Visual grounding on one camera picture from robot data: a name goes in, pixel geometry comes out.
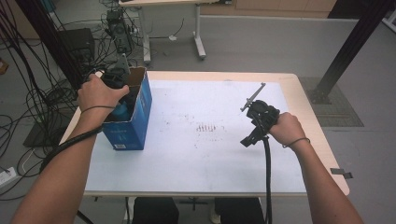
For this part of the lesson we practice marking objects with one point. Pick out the black metal stand post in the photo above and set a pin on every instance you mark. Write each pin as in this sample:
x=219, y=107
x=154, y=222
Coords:
x=51, y=43
x=348, y=53

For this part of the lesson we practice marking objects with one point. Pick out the person's leg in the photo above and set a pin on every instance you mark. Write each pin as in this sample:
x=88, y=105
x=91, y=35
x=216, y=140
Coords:
x=155, y=211
x=239, y=211

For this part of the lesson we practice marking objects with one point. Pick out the person's left leg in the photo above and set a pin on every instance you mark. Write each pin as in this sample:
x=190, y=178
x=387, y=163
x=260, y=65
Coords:
x=155, y=211

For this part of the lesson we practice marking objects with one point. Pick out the grey floor mat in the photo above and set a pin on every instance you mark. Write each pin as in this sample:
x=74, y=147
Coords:
x=339, y=107

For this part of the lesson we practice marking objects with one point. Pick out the black tape strip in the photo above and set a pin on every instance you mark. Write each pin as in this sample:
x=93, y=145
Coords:
x=341, y=173

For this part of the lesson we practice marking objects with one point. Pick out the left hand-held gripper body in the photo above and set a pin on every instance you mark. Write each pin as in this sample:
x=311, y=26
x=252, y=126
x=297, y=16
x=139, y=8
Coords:
x=116, y=76

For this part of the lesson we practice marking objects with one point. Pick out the black equipment box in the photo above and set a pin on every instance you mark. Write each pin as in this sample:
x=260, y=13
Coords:
x=77, y=43

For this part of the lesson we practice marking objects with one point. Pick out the white table mat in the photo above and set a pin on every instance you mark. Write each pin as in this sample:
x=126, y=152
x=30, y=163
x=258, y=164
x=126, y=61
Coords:
x=202, y=161

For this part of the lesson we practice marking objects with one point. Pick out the person's right leg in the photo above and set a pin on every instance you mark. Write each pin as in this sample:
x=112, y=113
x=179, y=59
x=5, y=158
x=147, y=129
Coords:
x=239, y=211

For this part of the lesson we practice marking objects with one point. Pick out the person's left hand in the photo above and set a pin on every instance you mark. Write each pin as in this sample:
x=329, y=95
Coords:
x=96, y=93

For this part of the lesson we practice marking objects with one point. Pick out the white power strip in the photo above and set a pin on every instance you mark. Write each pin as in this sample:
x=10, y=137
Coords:
x=7, y=176

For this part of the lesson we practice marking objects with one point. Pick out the person's right hand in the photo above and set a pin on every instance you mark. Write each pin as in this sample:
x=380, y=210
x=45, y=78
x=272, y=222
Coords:
x=288, y=129

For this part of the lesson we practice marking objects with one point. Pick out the black right wrist band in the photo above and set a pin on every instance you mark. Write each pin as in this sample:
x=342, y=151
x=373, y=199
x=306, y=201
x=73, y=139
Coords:
x=297, y=141

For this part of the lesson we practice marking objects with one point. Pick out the white desk with metal legs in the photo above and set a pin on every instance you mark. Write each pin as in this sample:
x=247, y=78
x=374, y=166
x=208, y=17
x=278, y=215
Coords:
x=174, y=6

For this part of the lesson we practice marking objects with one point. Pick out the blue cardboard box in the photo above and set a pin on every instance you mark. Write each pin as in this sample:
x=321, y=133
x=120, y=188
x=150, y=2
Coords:
x=130, y=133

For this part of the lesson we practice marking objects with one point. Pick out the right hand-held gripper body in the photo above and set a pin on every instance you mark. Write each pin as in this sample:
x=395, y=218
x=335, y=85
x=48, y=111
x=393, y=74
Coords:
x=261, y=116

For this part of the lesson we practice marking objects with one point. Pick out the black left wrist band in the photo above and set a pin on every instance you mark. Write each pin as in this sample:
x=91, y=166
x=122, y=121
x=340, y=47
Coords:
x=97, y=107

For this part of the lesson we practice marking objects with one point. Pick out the blue plastic bottle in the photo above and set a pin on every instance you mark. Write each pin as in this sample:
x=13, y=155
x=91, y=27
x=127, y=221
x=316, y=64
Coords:
x=120, y=112

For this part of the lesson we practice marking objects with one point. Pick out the black wrist band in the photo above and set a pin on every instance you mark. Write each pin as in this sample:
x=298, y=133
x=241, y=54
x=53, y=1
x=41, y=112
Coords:
x=297, y=141
x=97, y=107

